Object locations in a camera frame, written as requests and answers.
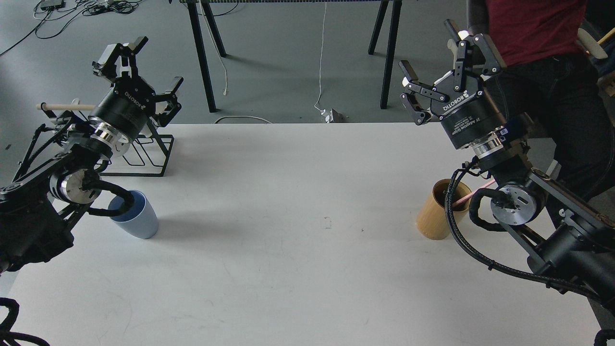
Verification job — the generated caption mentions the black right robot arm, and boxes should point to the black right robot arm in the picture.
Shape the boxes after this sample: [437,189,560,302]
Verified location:
[399,20,614,318]

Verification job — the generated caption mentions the pink chopstick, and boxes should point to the pink chopstick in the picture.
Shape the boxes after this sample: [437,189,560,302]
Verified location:
[453,179,496,207]

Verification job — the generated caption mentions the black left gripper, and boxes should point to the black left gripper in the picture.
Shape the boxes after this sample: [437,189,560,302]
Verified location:
[89,37,184,142]

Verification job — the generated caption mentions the blue plastic cup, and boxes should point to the blue plastic cup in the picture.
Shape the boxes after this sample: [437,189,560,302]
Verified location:
[111,190,160,239]

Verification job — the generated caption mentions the black cable bundle on floor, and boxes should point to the black cable bundle on floor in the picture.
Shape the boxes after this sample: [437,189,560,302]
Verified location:
[0,0,143,57]

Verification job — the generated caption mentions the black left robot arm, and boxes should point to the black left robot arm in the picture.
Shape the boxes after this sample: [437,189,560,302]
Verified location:
[0,37,183,273]

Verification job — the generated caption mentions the black trestle table legs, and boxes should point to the black trestle table legs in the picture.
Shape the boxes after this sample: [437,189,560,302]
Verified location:
[181,0,402,112]

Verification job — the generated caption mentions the black wire dish rack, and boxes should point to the black wire dish rack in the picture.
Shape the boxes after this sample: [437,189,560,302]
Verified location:
[41,110,175,177]

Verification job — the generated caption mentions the bamboo cylinder holder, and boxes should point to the bamboo cylinder holder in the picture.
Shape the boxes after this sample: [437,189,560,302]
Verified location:
[416,179,472,240]

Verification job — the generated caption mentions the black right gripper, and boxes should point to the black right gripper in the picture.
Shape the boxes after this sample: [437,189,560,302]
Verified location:
[399,19,508,149]

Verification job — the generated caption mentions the person in red shirt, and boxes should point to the person in red shirt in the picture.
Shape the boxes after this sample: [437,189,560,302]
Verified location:
[467,0,614,201]

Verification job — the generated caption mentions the wooden rod on rack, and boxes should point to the wooden rod on rack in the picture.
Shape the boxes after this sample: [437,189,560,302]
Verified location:
[36,102,97,111]

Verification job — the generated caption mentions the white hanging cable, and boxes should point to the white hanging cable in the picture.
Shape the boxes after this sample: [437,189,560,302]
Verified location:
[314,2,328,112]

